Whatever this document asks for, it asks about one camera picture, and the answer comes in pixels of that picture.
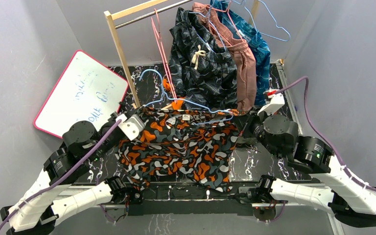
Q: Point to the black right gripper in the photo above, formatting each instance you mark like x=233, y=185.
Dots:
x=245, y=123

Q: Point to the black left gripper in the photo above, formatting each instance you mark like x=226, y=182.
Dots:
x=113, y=117

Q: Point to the orange camouflage shorts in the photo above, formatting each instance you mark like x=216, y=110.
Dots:
x=196, y=144

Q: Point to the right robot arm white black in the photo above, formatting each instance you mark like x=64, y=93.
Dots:
x=344, y=195

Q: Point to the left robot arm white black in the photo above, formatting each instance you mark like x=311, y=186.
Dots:
x=39, y=211

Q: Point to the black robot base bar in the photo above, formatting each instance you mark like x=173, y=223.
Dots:
x=192, y=198

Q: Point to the olive green shorts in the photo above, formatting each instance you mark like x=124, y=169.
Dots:
x=243, y=142

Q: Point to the dark leaf-pattern shorts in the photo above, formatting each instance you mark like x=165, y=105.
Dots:
x=202, y=72

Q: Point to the teal patterned shorts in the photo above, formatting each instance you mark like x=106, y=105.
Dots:
x=259, y=48

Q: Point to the pink shorts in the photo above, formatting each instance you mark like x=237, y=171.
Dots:
x=238, y=49

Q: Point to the pink hanger holding shorts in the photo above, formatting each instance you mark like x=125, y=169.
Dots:
x=223, y=6

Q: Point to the pink-framed whiteboard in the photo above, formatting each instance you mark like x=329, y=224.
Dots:
x=86, y=91

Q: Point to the metal rack rod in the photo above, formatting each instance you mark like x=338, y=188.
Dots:
x=152, y=13

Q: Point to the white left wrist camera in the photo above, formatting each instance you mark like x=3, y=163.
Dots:
x=131, y=126

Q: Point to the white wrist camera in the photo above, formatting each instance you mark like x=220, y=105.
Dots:
x=274, y=101
x=131, y=126

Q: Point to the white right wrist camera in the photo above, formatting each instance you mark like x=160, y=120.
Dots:
x=274, y=101

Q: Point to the pink wire hanger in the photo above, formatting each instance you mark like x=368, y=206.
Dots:
x=158, y=37

